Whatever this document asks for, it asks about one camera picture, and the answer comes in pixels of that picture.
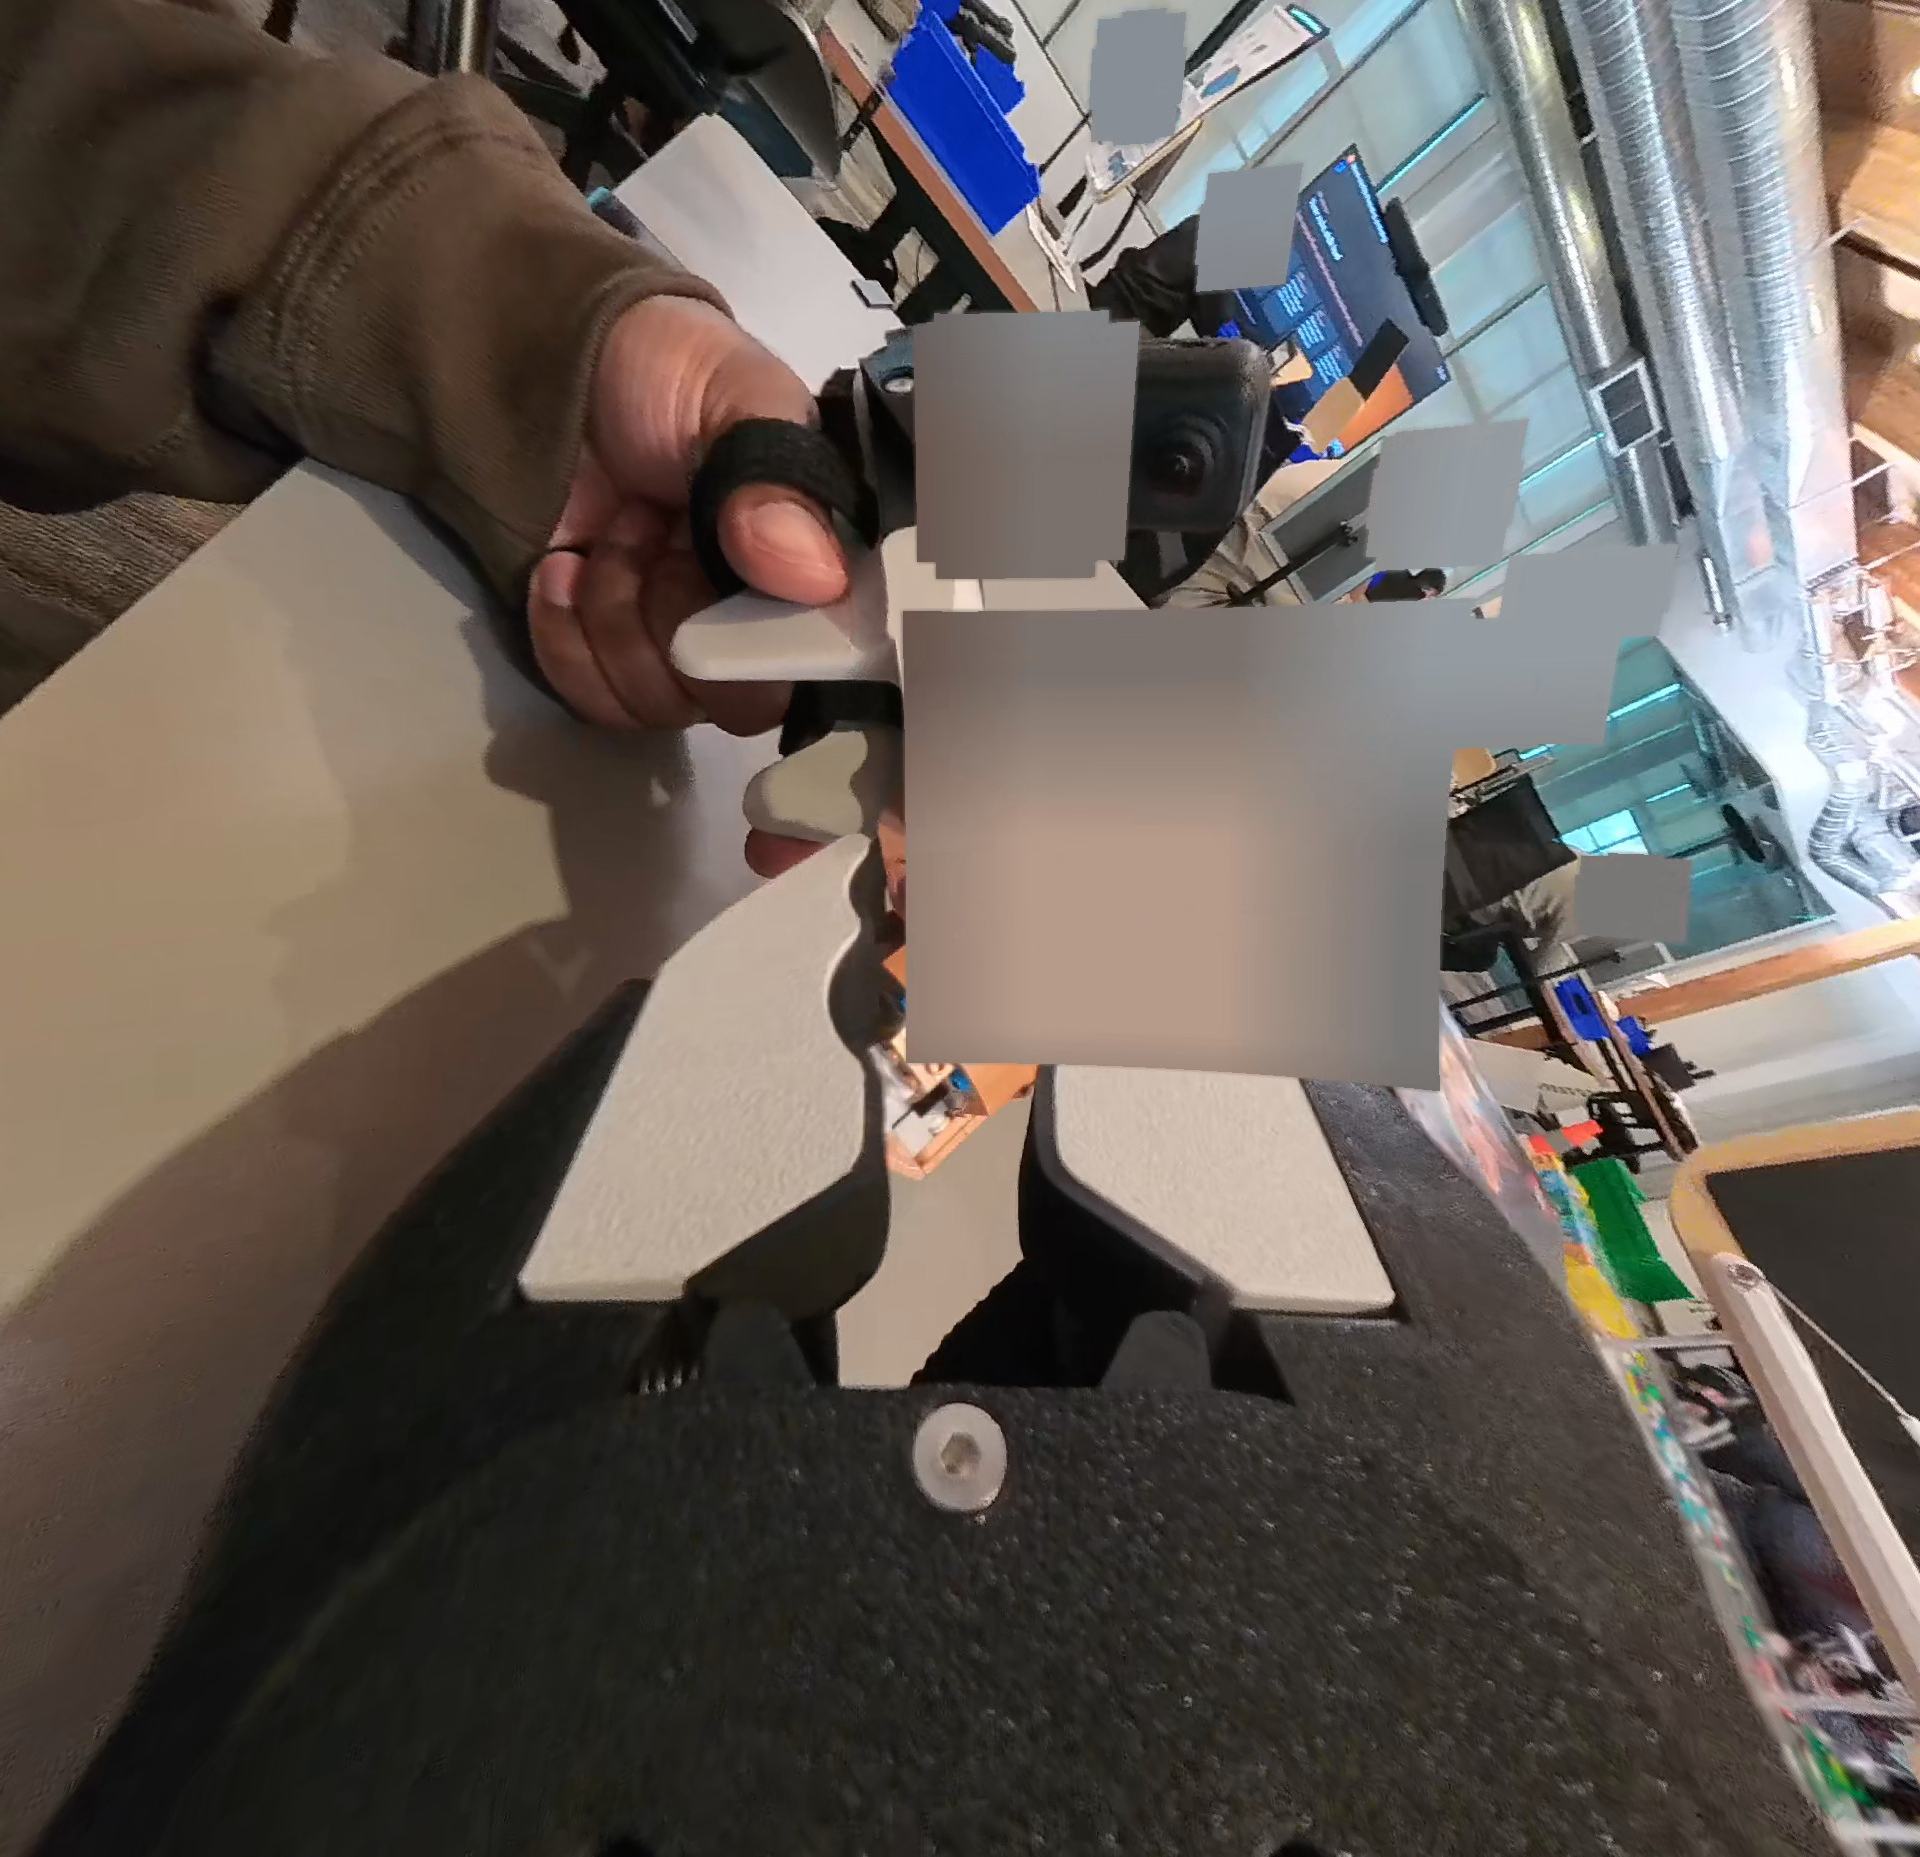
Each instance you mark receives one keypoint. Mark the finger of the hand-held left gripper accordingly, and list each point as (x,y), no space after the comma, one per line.
(796,643)

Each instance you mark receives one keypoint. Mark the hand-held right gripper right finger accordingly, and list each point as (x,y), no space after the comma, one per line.
(1231,1198)

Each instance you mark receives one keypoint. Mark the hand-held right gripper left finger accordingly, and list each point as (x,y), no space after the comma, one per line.
(705,1137)

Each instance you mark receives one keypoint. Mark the brown brick assembly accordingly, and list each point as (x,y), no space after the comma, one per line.
(932,1095)

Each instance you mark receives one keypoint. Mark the grey desk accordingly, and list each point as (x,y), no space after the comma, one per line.
(239,839)

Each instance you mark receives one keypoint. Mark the person's left hand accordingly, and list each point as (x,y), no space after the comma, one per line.
(631,539)

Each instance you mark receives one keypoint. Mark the black computer monitor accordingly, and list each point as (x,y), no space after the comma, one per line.
(1350,285)

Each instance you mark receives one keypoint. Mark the green plastic pack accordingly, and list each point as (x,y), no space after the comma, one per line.
(1628,1236)

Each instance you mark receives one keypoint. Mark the stack of blue bins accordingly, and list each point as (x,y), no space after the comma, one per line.
(967,105)

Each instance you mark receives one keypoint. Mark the black board with wooden edge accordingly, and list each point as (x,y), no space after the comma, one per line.
(1844,1287)

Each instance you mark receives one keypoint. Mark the black office chair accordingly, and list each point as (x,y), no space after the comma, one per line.
(631,29)

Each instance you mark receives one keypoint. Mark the silver ventilation duct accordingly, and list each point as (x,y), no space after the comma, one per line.
(1681,177)

